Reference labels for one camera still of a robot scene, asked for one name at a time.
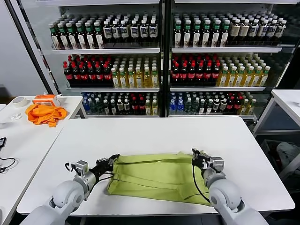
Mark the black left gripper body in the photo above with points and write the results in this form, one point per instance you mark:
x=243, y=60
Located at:
x=103, y=165

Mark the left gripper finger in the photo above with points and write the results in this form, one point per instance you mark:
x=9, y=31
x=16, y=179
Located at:
x=115, y=161
x=114, y=157

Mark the blue-label water bottle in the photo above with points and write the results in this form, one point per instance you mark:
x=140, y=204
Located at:
x=86, y=106
x=173, y=107
x=180, y=107

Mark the crumpled orange cloth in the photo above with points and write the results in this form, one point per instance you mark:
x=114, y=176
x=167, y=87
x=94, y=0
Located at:
x=44, y=114

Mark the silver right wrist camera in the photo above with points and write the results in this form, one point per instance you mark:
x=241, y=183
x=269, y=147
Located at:
x=216, y=164

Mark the white-label dark drink bottle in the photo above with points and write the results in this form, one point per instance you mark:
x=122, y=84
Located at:
x=202, y=108
x=223, y=106
x=126, y=108
x=216, y=106
x=113, y=109
x=106, y=109
x=209, y=107
x=120, y=108

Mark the glass cabinet door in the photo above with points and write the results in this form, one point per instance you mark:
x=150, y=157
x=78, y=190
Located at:
x=288, y=35

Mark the yellow juice bottle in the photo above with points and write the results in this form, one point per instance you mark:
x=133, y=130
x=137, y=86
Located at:
x=123, y=82
x=131, y=82
x=139, y=82
x=263, y=80
x=251, y=108
x=155, y=82
x=244, y=108
x=231, y=80
x=239, y=80
x=154, y=109
x=222, y=80
x=115, y=82
x=248, y=80
x=148, y=109
x=147, y=82
x=256, y=80

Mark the grey bag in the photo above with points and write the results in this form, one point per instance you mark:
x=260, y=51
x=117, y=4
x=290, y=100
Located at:
x=288, y=152

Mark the green-cap dark tea bottle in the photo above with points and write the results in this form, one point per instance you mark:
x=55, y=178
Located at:
x=223, y=38
x=215, y=38
x=90, y=41
x=206, y=38
x=196, y=38
x=64, y=42
x=72, y=41
x=178, y=38
x=99, y=41
x=56, y=42
x=81, y=41
x=187, y=38

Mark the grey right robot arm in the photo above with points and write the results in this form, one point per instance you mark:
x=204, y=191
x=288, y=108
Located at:
x=225, y=194

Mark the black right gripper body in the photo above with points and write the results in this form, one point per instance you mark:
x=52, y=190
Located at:
x=201, y=161

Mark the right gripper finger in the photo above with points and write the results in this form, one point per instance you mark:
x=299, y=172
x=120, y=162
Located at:
x=195, y=153
x=203, y=153

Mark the red-cap cola bottle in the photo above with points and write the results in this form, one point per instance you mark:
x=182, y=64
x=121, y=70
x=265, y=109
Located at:
x=237, y=106
x=230, y=106
x=135, y=108
x=142, y=108
x=215, y=75
x=175, y=75
x=68, y=77
x=84, y=77
x=199, y=75
x=183, y=75
x=99, y=77
x=92, y=77
x=107, y=77
x=207, y=75
x=191, y=75
x=76, y=77

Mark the orange and white box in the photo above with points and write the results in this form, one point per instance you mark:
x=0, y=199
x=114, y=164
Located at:
x=43, y=97

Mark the blue-label dark drink bottle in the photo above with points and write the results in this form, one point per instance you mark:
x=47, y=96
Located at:
x=134, y=32
x=124, y=32
x=262, y=31
x=144, y=31
x=280, y=31
x=116, y=32
x=253, y=31
x=271, y=31
x=153, y=31
x=107, y=32

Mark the small white crumpled object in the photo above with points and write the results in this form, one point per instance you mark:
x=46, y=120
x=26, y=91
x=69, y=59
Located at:
x=16, y=116

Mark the green-label water bottle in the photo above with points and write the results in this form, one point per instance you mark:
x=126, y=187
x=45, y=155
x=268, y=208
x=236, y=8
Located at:
x=99, y=109
x=188, y=107
x=195, y=107
x=93, y=108

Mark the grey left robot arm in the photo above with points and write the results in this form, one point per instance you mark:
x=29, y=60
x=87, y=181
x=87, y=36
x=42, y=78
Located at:
x=68, y=194

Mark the white side table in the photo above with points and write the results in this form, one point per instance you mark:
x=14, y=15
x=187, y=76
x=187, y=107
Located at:
x=286, y=98
x=70, y=103

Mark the beige masking tape roll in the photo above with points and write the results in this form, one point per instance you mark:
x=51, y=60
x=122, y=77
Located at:
x=20, y=106

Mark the beige-label dark drink bottle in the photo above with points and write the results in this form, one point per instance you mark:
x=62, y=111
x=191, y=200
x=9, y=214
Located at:
x=243, y=31
x=234, y=31

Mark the yellow-green t-shirt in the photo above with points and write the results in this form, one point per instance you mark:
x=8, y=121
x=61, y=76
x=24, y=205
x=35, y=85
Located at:
x=152, y=178

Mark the white beverage display cabinet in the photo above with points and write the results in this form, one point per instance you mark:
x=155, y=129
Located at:
x=222, y=8
x=105, y=9

